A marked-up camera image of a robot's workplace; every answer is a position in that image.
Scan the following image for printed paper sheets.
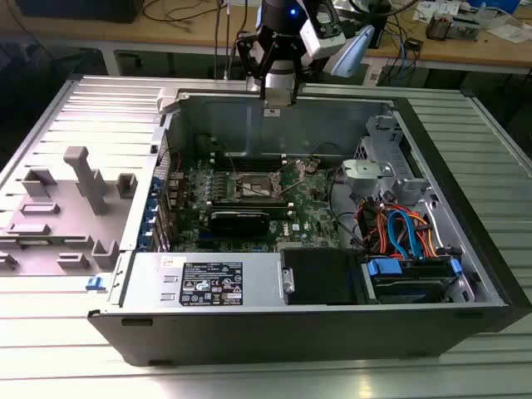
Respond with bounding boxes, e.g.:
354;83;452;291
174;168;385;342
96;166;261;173
415;0;462;22

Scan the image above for black RAM slot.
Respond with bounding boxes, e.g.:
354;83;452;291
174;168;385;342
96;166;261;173
212;160;288;168
212;152;288;160
212;165;288;173
212;156;288;164

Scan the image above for thin black wire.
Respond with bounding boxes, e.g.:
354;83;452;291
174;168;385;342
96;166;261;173
311;141;348;167

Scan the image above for hanging dark cable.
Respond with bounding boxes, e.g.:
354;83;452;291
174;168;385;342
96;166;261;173
212;0;234;82

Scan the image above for silver CPU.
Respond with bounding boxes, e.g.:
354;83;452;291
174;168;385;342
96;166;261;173
265;89;292;108

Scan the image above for large black box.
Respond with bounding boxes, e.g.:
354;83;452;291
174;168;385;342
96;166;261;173
18;0;145;24

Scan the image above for wooden desk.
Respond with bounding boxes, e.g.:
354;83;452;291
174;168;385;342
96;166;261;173
0;0;532;76

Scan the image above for black plastic shroud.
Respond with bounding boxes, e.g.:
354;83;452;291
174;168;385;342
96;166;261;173
278;247;365;307

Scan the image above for grey parts rack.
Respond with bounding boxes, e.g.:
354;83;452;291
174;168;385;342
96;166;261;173
0;145;138;278

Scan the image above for grey metal bracket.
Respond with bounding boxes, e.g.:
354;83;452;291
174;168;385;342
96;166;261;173
340;159;396;192

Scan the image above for black open PC case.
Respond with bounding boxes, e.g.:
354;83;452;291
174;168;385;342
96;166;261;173
86;73;532;367

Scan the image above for CPU socket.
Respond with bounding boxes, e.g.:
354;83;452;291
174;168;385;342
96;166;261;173
232;170;288;203

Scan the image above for grey electronics box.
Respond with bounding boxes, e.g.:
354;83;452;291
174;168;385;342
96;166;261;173
451;14;483;42

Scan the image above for silver metal drive cage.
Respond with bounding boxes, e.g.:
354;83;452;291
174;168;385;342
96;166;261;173
352;112;419;184

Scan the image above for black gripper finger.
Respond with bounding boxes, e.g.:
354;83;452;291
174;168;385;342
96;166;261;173
235;32;268;101
285;39;308;106

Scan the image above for green motherboard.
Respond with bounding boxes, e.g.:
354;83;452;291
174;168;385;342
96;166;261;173
165;155;348;254

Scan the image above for hard disk in blue carrier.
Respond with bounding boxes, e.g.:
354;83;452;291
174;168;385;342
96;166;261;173
362;255;463;307

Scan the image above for orange flat wire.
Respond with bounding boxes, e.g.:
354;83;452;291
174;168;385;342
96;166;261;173
405;210;440;259

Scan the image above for black RAM stick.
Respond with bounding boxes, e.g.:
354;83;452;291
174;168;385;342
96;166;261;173
210;198;293;218

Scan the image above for black graphics card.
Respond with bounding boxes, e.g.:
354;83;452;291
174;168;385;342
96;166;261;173
206;209;272;239

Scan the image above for copper coil device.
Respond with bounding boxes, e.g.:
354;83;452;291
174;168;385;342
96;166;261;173
426;12;452;42

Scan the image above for tall black device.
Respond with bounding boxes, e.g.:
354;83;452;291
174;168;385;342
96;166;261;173
367;0;392;50

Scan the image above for blue flat wire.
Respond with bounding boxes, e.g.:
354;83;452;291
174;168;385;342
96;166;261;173
387;209;421;261

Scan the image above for white paper sheet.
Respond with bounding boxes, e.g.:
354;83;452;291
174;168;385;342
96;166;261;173
488;23;532;43

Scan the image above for metal socket cover frame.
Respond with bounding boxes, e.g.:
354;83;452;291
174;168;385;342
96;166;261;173
268;159;307;197

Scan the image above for silver power supply with label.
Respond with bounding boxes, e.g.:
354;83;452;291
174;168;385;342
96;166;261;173
120;251;288;308

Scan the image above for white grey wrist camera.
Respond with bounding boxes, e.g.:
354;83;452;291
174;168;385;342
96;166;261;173
298;0;347;60

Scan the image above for blue network cable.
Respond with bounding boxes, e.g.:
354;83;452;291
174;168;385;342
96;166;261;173
390;24;416;86

